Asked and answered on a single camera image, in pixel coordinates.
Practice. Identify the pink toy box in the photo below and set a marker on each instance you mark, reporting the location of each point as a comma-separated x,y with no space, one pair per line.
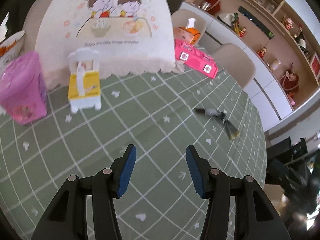
195,59

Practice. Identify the orange tissue box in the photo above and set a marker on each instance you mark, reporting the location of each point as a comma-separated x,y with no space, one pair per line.
188,34

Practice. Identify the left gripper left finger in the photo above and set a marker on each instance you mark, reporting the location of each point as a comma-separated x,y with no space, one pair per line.
65,216

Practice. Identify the green checkered tablecloth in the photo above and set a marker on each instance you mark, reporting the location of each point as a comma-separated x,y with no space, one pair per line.
155,112

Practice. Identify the beige chair far left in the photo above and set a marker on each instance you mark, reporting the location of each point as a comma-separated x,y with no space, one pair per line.
180,19

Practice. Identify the pink plastic jar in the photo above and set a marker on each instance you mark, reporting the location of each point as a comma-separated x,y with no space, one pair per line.
23,91

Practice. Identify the beige chair far right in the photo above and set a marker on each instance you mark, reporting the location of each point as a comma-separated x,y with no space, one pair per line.
236,62

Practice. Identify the white sideboard cabinet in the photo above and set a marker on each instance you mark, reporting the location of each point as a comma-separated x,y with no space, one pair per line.
264,90

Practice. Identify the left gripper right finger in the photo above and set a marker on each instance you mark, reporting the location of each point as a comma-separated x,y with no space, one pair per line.
255,216

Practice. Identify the beige chair behind cover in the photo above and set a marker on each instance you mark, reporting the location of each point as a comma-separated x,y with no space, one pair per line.
32,23

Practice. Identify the bowl with orange food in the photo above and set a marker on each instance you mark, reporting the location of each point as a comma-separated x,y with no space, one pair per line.
11,47

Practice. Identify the white cartoon food cover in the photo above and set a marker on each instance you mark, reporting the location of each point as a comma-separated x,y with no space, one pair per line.
131,36

